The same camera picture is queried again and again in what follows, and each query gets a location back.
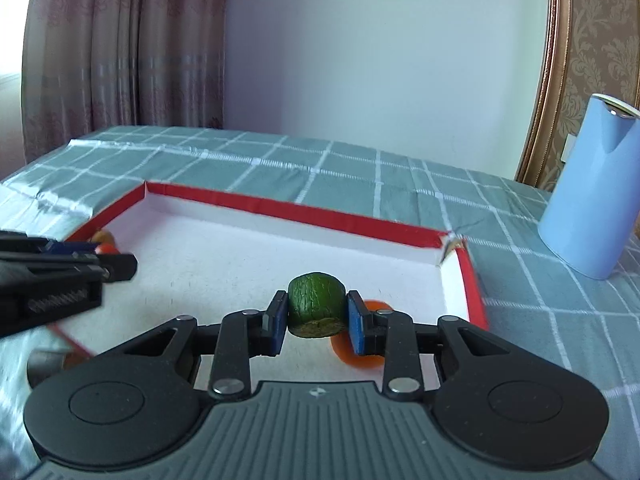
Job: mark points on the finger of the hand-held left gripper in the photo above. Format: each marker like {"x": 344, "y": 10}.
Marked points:
{"x": 70, "y": 248}
{"x": 117, "y": 266}

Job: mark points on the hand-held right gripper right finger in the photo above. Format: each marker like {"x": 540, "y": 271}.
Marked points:
{"x": 355, "y": 327}

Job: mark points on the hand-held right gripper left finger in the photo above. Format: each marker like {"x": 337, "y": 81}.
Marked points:
{"x": 278, "y": 327}

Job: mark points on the orange tangerine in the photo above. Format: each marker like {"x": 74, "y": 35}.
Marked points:
{"x": 346, "y": 352}

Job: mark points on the small orange-brown fruit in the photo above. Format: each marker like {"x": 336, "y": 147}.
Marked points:
{"x": 106, "y": 241}

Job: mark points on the green cucumber piece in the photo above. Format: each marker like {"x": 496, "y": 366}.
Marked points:
{"x": 315, "y": 300}

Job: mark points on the red and white shallow box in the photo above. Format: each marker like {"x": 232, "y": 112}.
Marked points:
{"x": 225, "y": 260}

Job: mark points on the brown patterned curtain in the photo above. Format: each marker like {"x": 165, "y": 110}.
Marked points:
{"x": 125, "y": 50}

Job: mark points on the light blue cylindrical container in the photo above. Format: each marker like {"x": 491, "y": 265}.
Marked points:
{"x": 590, "y": 195}

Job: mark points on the gold framed patterned panel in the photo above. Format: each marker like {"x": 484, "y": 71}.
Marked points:
{"x": 595, "y": 35}

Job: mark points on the white wall socket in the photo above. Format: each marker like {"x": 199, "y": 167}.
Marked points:
{"x": 568, "y": 147}

